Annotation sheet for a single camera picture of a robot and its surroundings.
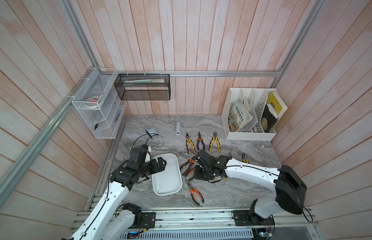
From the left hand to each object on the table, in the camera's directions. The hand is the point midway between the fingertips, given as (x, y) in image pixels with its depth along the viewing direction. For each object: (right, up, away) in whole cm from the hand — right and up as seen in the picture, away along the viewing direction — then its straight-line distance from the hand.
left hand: (159, 167), depth 77 cm
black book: (+69, +27, +19) cm, 77 cm away
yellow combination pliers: (+36, +14, +30) cm, 49 cm away
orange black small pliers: (+24, +13, +27) cm, 39 cm away
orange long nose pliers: (+18, -15, +5) cm, 24 cm away
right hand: (+19, -6, +5) cm, 20 cm away
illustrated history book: (+50, +28, +21) cm, 61 cm away
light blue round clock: (-8, +17, +24) cm, 31 cm away
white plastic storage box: (+5, -11, +9) cm, 15 cm away
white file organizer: (+57, +29, +16) cm, 66 cm away
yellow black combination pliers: (+16, +12, +27) cm, 34 cm away
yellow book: (+72, +34, +13) cm, 80 cm away
